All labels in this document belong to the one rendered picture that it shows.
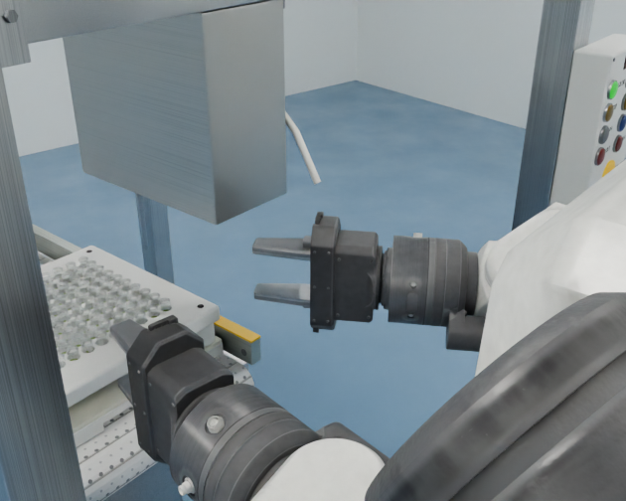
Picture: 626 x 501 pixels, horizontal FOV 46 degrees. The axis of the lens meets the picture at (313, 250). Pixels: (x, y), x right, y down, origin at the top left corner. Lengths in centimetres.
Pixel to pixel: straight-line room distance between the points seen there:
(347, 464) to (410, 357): 197
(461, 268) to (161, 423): 31
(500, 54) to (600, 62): 349
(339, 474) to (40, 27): 36
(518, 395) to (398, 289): 54
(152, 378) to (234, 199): 24
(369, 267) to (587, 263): 45
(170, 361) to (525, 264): 32
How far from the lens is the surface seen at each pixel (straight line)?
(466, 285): 71
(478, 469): 17
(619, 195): 32
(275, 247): 73
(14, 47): 55
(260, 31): 71
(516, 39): 462
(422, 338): 251
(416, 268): 71
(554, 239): 31
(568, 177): 128
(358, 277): 72
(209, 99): 67
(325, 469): 45
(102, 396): 82
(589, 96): 123
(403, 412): 220
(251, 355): 86
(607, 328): 18
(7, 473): 59
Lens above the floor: 140
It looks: 28 degrees down
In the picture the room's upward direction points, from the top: straight up
